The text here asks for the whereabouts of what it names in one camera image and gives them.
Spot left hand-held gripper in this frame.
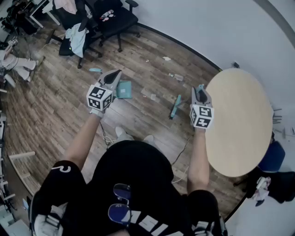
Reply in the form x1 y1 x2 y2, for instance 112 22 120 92
86 70 122 112

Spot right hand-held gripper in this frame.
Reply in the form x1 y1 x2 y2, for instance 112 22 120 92
189 87 215 129

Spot teal dustpan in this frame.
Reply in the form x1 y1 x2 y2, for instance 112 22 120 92
88 67 133 100

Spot teal broom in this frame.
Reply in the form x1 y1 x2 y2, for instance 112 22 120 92
170 84 206 120

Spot clear plastic bottle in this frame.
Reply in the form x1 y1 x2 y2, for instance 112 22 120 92
168 72 184 82

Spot person's left forearm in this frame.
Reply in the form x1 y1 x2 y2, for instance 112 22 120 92
65 112 105 171

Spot person's right forearm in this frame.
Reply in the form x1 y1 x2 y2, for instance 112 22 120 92
186 128 211 195

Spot grey wristband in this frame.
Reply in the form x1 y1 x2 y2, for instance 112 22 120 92
89 108 104 118

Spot round wooden table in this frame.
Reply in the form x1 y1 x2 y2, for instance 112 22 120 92
204 68 274 177

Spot person's left shoe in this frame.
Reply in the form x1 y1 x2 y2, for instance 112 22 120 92
115 126 130 139

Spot light blue cloth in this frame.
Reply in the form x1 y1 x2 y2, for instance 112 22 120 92
65 22 90 58

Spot black office chair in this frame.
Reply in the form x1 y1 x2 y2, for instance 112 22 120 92
45 0 103 69
92 0 141 53

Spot person's grey trousers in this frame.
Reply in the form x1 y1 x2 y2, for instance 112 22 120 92
117 133 162 153

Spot clear drink bottle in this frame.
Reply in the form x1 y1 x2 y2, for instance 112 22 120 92
100 9 115 19

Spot pink cloth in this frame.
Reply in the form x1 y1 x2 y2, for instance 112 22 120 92
52 0 78 14

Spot blue chair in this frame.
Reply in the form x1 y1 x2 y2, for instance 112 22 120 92
258 141 286 173

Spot white desk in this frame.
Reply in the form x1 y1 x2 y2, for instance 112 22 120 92
24 0 61 29

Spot person's black t-shirt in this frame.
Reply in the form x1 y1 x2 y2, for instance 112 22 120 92
29 140 229 236

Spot white patterned cloth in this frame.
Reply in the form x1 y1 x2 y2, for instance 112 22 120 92
251 176 271 207

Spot black bag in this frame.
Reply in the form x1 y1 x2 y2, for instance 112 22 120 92
234 171 295 205

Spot eyeglasses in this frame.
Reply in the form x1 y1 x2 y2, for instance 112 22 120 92
107 183 132 225

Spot black cable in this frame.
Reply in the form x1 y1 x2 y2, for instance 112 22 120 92
170 137 191 165
99 121 112 149

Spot white floor cable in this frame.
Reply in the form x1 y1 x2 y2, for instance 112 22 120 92
171 165 189 184

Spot white table frame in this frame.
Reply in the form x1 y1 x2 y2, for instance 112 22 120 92
8 151 36 196

